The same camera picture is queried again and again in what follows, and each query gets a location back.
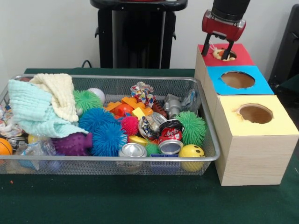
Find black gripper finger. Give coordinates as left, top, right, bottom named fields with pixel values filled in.
left=201, top=33, right=213, bottom=57
left=222, top=40, right=236, bottom=61

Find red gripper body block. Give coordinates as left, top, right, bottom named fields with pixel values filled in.
left=201, top=10, right=247, bottom=42

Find pale yellow plush toy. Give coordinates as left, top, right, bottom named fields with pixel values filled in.
left=213, top=48, right=235, bottom=62

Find cream waffle cloth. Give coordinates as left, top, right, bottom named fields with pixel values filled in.
left=29, top=73, right=79, bottom=123

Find mint green waffle cloth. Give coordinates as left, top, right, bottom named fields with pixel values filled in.
left=7, top=79, right=89, bottom=139

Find wooden box with three holes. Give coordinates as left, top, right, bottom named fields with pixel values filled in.
left=194, top=43, right=299, bottom=186

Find clear shallow mesh bin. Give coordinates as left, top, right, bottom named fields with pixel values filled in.
left=0, top=75, right=221, bottom=175

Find black stand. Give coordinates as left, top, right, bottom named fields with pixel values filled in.
left=269, top=4, right=299, bottom=87

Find green fuzzy toy with eyes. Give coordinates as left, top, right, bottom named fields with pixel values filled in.
left=177, top=111, right=207, bottom=146

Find orange toy building block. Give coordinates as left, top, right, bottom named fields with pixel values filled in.
left=105, top=96, right=154, bottom=117

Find yellow toy block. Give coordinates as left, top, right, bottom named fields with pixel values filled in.
left=131, top=107, right=147, bottom=120

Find black silver drink can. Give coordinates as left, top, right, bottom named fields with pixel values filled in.
left=158, top=119, right=185, bottom=154

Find small red ball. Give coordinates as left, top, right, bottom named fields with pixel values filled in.
left=114, top=104, right=134, bottom=117

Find yellow smiley ball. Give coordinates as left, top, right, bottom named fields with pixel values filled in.
left=179, top=144, right=206, bottom=171

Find red spiky ball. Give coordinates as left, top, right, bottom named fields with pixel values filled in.
left=120, top=115, right=140, bottom=136

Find small white baseball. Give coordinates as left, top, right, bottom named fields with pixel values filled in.
left=88, top=88, right=106, bottom=105

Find green spiky ball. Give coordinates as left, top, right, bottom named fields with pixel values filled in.
left=73, top=90, right=104, bottom=113

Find blue spiky ball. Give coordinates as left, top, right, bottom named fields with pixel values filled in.
left=78, top=108, right=117, bottom=134
left=91, top=123, right=128, bottom=157

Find purple spiky ball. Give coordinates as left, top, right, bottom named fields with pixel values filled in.
left=51, top=133, right=93, bottom=156

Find dark green table cloth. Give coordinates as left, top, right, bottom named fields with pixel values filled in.
left=0, top=68, right=299, bottom=224

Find small orange basketball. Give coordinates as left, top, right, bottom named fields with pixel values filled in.
left=0, top=138, right=13, bottom=155

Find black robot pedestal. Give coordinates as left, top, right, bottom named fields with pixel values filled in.
left=90, top=0, right=188, bottom=70

